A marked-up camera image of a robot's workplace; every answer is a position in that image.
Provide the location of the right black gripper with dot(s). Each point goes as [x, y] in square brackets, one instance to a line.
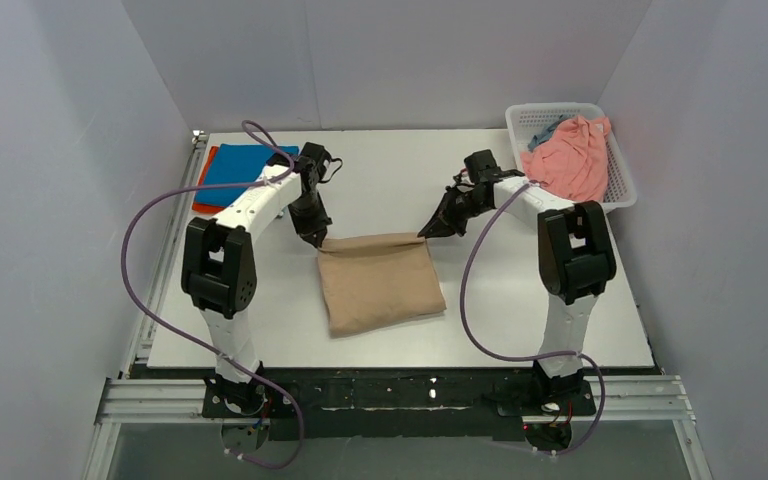
[455, 208]

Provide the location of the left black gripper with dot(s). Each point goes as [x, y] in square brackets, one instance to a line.
[310, 216]

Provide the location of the beige t shirt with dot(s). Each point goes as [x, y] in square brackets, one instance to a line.
[377, 281]

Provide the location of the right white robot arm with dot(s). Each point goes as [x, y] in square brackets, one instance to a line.
[575, 261]

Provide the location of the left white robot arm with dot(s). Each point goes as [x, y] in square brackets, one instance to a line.
[219, 268]

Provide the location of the folded blue t shirt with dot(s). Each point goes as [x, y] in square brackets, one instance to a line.
[244, 163]

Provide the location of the folded orange t shirt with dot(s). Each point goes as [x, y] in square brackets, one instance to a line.
[213, 173]

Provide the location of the white plastic basket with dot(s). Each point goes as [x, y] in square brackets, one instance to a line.
[524, 121]

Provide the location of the grey blue garment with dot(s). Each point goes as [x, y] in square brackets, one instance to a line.
[545, 134]

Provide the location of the pink t shirt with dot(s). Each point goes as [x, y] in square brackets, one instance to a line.
[573, 164]

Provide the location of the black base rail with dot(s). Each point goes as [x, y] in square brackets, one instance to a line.
[389, 402]

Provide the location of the aluminium frame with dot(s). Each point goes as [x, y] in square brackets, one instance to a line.
[153, 428]

